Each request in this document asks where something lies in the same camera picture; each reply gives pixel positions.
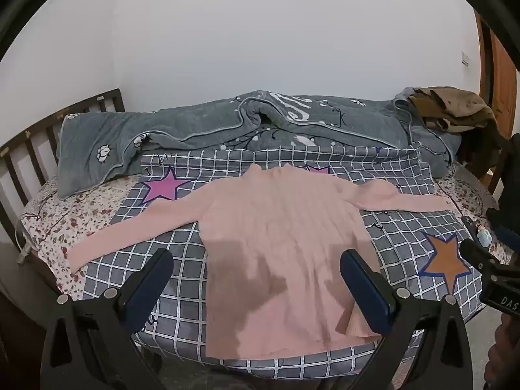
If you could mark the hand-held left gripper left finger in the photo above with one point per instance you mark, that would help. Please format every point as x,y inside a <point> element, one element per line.
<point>150,288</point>

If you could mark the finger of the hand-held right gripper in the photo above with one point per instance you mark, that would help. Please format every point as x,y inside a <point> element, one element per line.
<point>479,256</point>

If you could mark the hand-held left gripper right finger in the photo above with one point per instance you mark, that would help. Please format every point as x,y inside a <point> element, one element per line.
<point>365,292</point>

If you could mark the pink knitted sweater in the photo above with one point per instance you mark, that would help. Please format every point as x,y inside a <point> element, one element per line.
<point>280,227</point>

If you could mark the person's right hand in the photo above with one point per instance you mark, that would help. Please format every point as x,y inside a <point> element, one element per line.
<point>508,361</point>

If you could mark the small toy figurine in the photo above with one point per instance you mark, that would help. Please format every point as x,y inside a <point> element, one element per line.
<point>483,236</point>

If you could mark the black object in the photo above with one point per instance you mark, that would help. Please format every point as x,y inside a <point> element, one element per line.
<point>505,227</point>

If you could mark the grey checked blanket with stars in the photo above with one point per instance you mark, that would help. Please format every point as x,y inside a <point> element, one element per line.
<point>398,243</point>

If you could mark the floral bed sheet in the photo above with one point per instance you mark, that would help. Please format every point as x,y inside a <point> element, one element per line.
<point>81,215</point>

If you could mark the dark garment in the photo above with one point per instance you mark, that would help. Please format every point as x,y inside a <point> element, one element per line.
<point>483,146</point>

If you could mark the brown jacket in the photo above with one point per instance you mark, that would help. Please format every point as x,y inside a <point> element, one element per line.
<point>451,107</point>

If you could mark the grey printed quilt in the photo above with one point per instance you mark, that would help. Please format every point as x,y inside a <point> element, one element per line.
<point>195,126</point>

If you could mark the wooden door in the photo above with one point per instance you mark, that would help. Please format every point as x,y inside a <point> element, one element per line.
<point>501,73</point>

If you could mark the dark wooden bed headboard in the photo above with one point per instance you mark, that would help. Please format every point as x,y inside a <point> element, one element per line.
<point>24,146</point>

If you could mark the white wall switch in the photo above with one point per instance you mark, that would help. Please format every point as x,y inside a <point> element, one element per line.
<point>466,58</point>

